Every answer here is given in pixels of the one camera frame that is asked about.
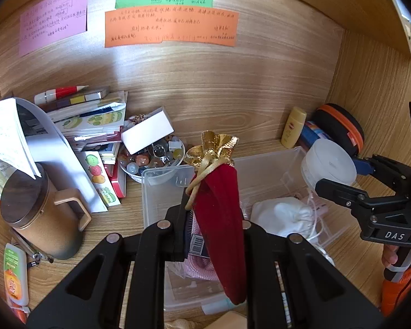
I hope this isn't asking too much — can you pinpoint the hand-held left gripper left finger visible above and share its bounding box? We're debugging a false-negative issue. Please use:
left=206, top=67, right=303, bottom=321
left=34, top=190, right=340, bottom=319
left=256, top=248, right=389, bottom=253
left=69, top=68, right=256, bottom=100
left=25, top=192, right=193, bottom=329

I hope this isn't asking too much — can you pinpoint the black orange zip case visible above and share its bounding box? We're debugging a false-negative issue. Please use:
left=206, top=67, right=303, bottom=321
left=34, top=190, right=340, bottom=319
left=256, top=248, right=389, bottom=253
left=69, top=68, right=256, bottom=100
left=311, top=103, right=365, bottom=160

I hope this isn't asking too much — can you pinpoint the white bowl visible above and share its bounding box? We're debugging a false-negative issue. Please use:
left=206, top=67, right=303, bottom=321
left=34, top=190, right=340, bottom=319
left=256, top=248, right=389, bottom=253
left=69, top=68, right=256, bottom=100
left=118, top=136, right=186, bottom=184

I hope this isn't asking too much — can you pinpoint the red white pen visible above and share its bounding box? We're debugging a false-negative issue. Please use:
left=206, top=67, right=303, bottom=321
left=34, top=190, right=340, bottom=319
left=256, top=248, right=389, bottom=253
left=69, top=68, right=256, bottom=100
left=33, top=84, right=90, bottom=106

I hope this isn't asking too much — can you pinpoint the pile of glass marbles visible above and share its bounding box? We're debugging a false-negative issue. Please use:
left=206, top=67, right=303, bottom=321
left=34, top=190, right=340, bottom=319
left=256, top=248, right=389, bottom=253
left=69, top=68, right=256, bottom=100
left=120, top=139, right=185, bottom=175

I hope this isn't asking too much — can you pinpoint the pink mesh packet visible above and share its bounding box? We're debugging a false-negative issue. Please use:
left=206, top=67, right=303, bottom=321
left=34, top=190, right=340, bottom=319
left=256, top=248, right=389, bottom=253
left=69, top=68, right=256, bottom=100
left=184, top=209, right=223, bottom=282

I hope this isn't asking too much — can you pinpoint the red velvet pouch gold trim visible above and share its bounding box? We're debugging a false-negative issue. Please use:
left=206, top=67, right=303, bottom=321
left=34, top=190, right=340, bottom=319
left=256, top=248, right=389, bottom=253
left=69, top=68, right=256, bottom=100
left=183, top=130, right=247, bottom=305

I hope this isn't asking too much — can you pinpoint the person's right forearm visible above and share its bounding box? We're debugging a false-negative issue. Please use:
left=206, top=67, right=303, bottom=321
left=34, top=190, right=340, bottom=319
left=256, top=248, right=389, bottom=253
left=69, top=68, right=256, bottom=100
left=380, top=271, right=411, bottom=316

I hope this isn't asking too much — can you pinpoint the stack of booklets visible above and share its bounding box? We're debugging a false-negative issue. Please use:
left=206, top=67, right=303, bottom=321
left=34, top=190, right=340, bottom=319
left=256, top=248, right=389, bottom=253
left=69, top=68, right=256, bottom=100
left=38, top=87, right=128, bottom=165

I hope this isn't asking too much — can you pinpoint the clear plastic storage box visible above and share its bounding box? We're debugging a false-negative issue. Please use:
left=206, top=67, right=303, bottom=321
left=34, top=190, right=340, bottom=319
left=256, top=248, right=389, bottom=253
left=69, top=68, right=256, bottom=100
left=141, top=146, right=355, bottom=316

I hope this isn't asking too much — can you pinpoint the wooden desktop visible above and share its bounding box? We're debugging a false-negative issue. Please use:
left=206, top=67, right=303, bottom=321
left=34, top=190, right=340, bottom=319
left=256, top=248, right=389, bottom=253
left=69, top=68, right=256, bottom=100
left=0, top=137, right=398, bottom=329

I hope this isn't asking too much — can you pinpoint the white drawstring pouch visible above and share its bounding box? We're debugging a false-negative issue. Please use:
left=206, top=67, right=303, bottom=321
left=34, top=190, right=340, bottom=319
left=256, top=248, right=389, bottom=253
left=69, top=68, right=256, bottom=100
left=251, top=197, right=336, bottom=268

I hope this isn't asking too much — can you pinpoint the brown mug with lid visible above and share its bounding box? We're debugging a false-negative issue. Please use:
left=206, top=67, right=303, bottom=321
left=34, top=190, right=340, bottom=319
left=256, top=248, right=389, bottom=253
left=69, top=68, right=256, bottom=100
left=0, top=162, right=92, bottom=261

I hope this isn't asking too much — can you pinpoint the grey curved sheet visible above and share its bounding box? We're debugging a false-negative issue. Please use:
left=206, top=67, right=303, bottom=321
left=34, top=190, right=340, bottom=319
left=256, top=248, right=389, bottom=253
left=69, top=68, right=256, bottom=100
left=16, top=98, right=108, bottom=213

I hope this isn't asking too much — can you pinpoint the pink paper note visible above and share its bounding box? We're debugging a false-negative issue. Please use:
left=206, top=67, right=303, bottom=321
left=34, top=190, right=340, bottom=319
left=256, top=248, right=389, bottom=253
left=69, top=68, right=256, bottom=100
left=19, top=0, right=90, bottom=57

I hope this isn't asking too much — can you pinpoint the orange paper note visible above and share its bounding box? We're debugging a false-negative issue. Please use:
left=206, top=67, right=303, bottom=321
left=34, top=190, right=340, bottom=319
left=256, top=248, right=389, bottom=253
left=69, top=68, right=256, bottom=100
left=104, top=7, right=239, bottom=48

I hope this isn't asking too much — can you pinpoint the beige block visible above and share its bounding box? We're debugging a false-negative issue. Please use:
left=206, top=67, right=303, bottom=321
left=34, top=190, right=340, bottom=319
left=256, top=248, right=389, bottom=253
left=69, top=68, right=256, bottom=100
left=209, top=311, right=248, bottom=329

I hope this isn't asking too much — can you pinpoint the beige ribbed object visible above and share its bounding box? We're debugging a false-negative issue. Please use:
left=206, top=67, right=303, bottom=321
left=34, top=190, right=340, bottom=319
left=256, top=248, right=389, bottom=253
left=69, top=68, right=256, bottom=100
left=166, top=318, right=199, bottom=329

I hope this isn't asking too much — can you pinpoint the fruit sticker strip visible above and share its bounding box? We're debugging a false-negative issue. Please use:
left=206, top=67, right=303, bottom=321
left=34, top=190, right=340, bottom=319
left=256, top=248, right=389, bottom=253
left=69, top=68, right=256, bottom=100
left=80, top=150, right=121, bottom=208

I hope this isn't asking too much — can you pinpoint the white paper note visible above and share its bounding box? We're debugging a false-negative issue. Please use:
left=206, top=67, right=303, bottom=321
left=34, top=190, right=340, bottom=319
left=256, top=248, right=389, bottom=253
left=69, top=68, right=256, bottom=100
left=0, top=98, right=42, bottom=179

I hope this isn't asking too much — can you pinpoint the person's right hand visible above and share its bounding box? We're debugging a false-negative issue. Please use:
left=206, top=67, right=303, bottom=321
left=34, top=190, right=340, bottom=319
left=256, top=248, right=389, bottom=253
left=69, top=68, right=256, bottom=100
left=381, top=246, right=399, bottom=270

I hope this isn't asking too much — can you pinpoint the small white box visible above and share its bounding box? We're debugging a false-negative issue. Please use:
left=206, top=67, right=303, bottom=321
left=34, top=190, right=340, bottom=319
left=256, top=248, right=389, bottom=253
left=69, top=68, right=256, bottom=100
left=121, top=106, right=175, bottom=155

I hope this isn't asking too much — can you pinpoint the metal clip tool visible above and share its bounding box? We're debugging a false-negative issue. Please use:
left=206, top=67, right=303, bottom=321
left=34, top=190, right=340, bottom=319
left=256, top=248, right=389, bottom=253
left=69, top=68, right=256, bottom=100
left=10, top=228, right=54, bottom=268

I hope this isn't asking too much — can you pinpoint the yellow sunscreen bottle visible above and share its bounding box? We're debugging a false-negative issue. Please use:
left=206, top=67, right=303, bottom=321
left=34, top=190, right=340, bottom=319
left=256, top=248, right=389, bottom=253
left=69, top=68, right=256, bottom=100
left=280, top=106, right=308, bottom=149

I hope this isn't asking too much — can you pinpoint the yellow printed pen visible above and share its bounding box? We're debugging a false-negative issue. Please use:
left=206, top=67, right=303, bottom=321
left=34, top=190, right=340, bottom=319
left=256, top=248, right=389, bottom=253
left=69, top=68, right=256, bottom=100
left=276, top=260, right=293, bottom=328

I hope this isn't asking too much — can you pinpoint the blue patchwork pouch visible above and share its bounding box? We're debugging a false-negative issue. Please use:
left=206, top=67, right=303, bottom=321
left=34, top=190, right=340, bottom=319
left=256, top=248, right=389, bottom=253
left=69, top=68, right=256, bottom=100
left=299, top=121, right=333, bottom=152

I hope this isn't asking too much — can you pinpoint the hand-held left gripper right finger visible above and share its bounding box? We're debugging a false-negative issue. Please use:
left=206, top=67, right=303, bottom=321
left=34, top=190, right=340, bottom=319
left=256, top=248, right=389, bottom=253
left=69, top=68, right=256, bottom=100
left=241, top=209, right=386, bottom=329

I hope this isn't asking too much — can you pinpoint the white round jar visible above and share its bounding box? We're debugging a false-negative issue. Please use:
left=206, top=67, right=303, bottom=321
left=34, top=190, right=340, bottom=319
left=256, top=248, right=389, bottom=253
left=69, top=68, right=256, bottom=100
left=301, top=139, right=358, bottom=189

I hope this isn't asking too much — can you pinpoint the green paper note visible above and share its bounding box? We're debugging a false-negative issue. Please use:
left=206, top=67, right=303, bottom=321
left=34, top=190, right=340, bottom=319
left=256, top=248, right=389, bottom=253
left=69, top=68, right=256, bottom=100
left=115, top=0, right=215, bottom=9

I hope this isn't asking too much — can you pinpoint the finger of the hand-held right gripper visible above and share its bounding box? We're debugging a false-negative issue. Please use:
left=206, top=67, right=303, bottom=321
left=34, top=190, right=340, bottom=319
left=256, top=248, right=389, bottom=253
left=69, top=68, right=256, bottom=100
left=354, top=154, right=411, bottom=192
left=315, top=177, right=411, bottom=228

